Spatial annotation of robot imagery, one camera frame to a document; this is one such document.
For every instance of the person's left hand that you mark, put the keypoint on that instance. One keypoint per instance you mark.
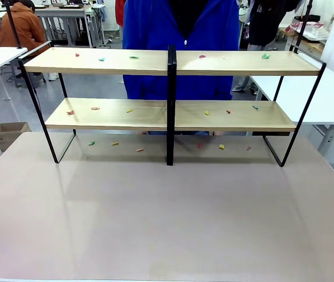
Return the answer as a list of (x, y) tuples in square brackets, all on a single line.
[(219, 133)]

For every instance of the person's right hand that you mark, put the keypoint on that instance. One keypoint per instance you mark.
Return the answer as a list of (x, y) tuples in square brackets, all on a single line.
[(142, 133)]

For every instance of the green paper scrap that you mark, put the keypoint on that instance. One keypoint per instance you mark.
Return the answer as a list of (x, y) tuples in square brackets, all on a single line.
[(92, 143), (133, 57), (265, 56)]

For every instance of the person in blue jacket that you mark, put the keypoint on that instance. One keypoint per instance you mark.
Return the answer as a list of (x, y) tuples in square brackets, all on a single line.
[(149, 29)]

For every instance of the person in black coat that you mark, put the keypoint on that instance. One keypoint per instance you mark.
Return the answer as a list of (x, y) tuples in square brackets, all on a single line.
[(262, 26)]

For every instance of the person in red coat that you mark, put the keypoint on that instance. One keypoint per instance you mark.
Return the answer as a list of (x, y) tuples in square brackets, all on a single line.
[(120, 11)]

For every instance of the wooden workbench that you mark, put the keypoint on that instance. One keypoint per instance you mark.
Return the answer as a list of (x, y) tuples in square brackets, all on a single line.
[(311, 44)]

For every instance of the cardboard box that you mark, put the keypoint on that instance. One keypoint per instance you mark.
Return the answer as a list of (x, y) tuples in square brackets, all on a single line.
[(9, 135)]

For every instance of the black stand pole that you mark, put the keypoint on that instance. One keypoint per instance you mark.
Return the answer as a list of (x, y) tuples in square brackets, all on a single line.
[(12, 23), (303, 26)]

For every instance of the clear plastic bag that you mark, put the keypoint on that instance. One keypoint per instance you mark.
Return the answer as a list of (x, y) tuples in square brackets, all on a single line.
[(312, 28)]

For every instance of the gray metal desk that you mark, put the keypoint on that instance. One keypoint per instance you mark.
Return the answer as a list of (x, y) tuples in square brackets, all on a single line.
[(64, 13)]

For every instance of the person in orange jacket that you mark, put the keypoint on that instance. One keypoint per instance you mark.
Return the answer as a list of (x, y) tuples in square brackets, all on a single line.
[(27, 28)]

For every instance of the wooden two-tier shelf black frame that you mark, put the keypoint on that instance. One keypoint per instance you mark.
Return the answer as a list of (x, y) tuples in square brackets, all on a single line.
[(96, 63)]

